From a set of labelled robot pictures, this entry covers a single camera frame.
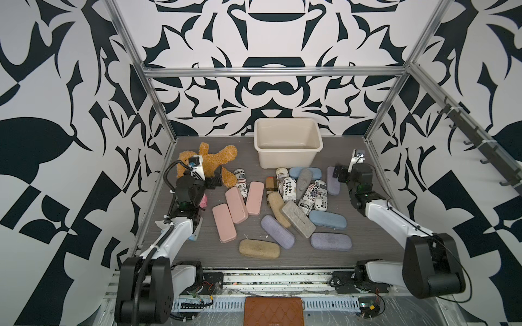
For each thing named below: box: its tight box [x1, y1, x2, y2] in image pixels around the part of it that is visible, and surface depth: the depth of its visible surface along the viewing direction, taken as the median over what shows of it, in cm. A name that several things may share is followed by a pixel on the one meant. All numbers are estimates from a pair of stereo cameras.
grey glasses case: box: [295, 168, 313, 205], surface depth 98 cm
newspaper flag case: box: [298, 183, 320, 216], surface depth 93 cm
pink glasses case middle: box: [224, 186, 249, 224], surface depth 92 cm
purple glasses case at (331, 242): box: [309, 232, 353, 252], surface depth 83 cm
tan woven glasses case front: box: [238, 239, 281, 259], surface depth 81 cm
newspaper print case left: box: [233, 168, 249, 199], surface depth 100 cm
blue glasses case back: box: [288, 167, 323, 180], surface depth 104 cm
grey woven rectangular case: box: [281, 200, 317, 239], surface depth 86 cm
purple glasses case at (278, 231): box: [261, 214, 296, 249], surface depth 85 cm
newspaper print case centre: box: [278, 176, 297, 203], surface depth 93 cm
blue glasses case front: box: [308, 210, 348, 229], surface depth 88 cm
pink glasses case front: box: [212, 203, 238, 244], surface depth 88 cm
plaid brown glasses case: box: [265, 176, 278, 205], surface depth 98 cm
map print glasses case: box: [275, 167, 290, 183], surface depth 104 cm
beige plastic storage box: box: [254, 116, 324, 170], surface depth 109 cm
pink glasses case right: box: [246, 181, 265, 216], surface depth 96 cm
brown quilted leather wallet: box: [244, 296, 305, 326], surface depth 69 cm
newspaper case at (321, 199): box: [314, 179, 328, 212], surface depth 93 cm
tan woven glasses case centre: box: [267, 191, 292, 229], surface depth 89 cm
